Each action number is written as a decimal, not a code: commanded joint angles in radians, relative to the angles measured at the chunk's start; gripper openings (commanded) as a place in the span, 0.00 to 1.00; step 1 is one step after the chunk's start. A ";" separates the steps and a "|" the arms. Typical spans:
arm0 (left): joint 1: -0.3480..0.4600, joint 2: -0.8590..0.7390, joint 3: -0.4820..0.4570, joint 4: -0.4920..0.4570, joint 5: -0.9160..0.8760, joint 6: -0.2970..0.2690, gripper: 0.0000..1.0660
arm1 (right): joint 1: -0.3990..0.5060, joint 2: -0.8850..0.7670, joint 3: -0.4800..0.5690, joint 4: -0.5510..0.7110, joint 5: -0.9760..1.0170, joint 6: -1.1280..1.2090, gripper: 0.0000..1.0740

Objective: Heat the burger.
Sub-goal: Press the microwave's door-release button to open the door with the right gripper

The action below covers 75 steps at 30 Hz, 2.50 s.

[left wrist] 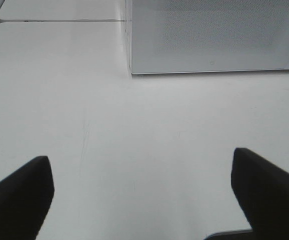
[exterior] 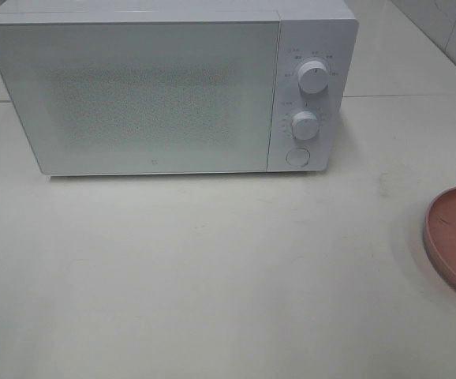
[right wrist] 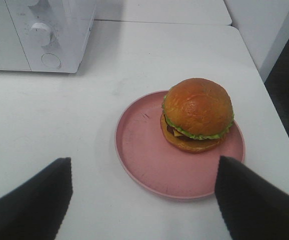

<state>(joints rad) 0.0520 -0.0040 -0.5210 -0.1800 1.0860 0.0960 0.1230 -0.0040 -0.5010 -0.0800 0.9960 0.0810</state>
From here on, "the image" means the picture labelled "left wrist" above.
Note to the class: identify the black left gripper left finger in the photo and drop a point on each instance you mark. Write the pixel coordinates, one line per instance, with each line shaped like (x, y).
(25, 199)

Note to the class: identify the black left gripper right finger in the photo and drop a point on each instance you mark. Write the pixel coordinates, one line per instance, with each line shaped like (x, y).
(262, 191)

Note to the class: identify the white microwave door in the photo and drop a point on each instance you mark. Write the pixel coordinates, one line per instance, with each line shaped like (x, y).
(192, 36)

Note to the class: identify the white back table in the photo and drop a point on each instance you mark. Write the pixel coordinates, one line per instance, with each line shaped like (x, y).
(62, 11)

